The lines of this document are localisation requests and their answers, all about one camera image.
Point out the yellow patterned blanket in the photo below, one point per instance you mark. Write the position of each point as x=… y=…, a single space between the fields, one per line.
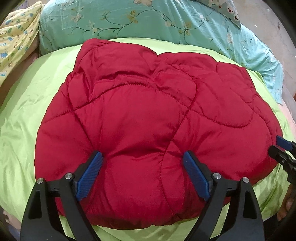
x=18 y=32

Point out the red quilted puffer jacket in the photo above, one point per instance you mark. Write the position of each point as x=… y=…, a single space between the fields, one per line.
x=142 y=111

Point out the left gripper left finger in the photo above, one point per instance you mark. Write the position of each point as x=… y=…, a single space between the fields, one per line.
x=41 y=220

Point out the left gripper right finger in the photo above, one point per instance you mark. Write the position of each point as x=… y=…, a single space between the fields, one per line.
x=243 y=220

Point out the person's right hand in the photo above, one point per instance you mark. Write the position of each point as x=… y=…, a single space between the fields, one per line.
x=287 y=203

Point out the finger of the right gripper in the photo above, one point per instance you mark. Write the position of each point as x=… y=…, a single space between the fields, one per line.
x=278 y=155
x=285 y=144

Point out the grey cartoon print pillow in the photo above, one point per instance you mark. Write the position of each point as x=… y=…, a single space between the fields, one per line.
x=226 y=8

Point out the teal floral quilt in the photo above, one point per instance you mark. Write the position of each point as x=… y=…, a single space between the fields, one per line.
x=70 y=23

